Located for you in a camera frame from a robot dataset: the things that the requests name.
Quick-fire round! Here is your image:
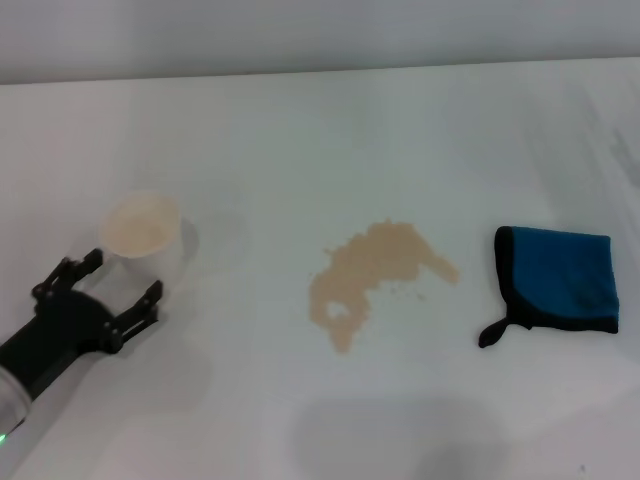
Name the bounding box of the blue rag with black trim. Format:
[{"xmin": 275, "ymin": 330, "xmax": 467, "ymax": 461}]
[{"xmin": 477, "ymin": 225, "xmax": 621, "ymax": 350}]

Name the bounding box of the white paper cup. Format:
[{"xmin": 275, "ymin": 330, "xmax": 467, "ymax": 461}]
[{"xmin": 97, "ymin": 190, "xmax": 200, "ymax": 301}]

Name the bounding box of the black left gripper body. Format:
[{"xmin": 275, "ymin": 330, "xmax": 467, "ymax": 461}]
[{"xmin": 0, "ymin": 290, "xmax": 120, "ymax": 402}]

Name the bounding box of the brown water stain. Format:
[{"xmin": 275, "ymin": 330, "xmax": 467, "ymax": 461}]
[{"xmin": 305, "ymin": 217, "xmax": 461, "ymax": 355}]

